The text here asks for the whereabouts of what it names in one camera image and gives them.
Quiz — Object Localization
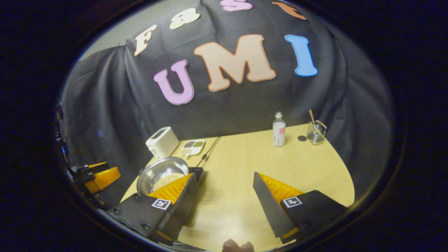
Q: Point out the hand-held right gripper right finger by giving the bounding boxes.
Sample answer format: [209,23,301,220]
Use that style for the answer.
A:
[253,171,349,244]

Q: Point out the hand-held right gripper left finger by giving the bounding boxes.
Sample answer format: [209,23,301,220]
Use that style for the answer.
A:
[105,173,199,245]

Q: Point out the pile of yellow soybeans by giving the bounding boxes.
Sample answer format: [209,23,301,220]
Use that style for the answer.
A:
[152,173,186,191]

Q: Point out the black induction cooktop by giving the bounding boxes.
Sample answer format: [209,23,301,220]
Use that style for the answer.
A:
[189,167,204,184]

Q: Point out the steel pot with black handles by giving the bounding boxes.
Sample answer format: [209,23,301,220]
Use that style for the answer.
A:
[136,156,190,196]

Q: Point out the white divided dish of beans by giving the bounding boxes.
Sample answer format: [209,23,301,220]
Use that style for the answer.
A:
[179,139,205,156]

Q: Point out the white toaster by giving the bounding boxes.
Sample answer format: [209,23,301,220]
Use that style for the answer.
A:
[146,126,180,160]

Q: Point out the clear glass holder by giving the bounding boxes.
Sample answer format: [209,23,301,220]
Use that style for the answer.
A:
[307,120,327,145]

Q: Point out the black power cable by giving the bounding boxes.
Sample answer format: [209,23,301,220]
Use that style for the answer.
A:
[196,136,222,168]

